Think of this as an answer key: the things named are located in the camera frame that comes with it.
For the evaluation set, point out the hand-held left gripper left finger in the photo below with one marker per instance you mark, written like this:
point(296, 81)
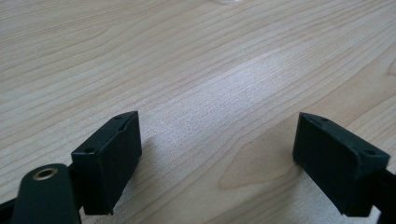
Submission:
point(107, 168)

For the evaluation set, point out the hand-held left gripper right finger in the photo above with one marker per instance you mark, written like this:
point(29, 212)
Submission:
point(337, 165)

